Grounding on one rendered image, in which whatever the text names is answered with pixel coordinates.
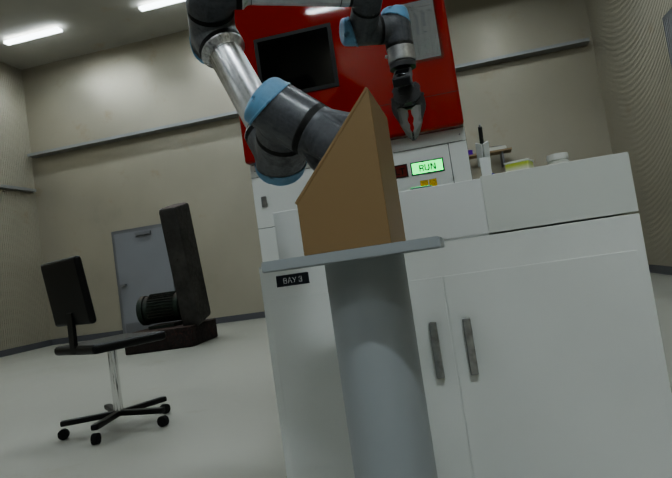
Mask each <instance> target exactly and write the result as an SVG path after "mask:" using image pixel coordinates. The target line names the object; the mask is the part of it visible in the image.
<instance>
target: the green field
mask: <svg viewBox="0 0 672 478"><path fill-rule="evenodd" d="M411 166H412V172H413V175H415V174H421V173H426V172H432V171H438V170H443V163H442V159H437V160H431V161H425V162H420V163H414V164H411Z"/></svg>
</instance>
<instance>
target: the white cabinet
mask: <svg viewBox="0 0 672 478"><path fill-rule="evenodd" d="M444 244H445V247H444V248H438V249H431V250H425V251H418V252H411V253H405V254H404V259H405V265H406V272H407V278H408V285H409V292H410V298H411V305H412V311H413V318H414V325H415V331H416V338H417V344H418V351H419V357H420V364H421V371H422V377H423V384H424V390H425V397H426V403H427V410H428V417H429V423H430V430H431V436H432V443H433V450H434V456H435V463H436V469H437V476H438V478H672V393H671V388H670V382H669V376H668V371H667V365H666V360H665V354H664V349H663V343H662V337H661V332H660V326H659V321H658V315H657V310H656V304H655V298H654V293H653V287H652V282H651V276H650V271H649V265H648V259H647V254H646V248H645V243H644V237H643V231H642V226H641V220H640V215H639V213H635V214H628V215H621V216H615V217H608V218H601V219H594V220H587V221H581V222H574V223H567V224H560V225H554V226H547V227H540V228H533V229H527V230H520V231H513V232H506V233H499V234H493V235H486V236H479V237H472V238H466V239H459V240H452V241H445V242H444ZM259 273H260V281H261V288H262V296H263V303H264V310H265V318H266V325H267V333H268V340H269V347H270V355H271V362H272V370H273V377H274V384H275V392H276V399H277V407H278V414H279V421H280V429H281V436H282V443H283V451H284V458H285V466H286V473H287V478H355V476H354V469H353V462H352V455H351V448H350V441H349V434H348V427H347V420H346V413H345V406H344V399H343V392H342V385H341V378H340V371H339V364H338V357H337V350H336V343H335V336H334V329H333V322H332V315H331V308H330V301H329V294H328V287H327V279H326V272H325V265H322V266H315V267H308V268H301V269H293V270H286V271H278V272H270V273H263V272H262V269H259Z"/></svg>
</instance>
